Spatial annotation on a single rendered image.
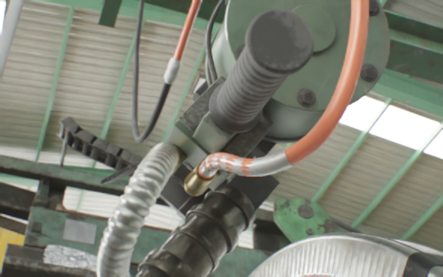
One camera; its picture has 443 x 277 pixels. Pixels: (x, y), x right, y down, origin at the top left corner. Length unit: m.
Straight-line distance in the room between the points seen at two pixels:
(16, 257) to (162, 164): 1.20
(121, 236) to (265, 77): 0.13
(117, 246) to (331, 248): 0.35
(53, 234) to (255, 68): 1.27
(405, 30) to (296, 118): 3.56
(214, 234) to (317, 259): 0.13
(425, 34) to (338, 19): 3.58
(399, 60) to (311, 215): 2.19
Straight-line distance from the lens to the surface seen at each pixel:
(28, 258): 1.63
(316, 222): 1.88
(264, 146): 0.67
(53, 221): 1.68
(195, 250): 0.67
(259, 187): 0.72
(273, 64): 0.42
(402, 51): 3.93
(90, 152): 1.89
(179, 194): 0.79
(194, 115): 0.58
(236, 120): 0.52
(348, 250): 0.69
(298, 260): 0.79
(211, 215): 0.68
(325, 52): 0.60
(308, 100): 0.58
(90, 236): 1.68
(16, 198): 1.80
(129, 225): 0.41
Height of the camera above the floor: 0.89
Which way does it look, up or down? 41 degrees up
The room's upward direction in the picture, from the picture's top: straight up
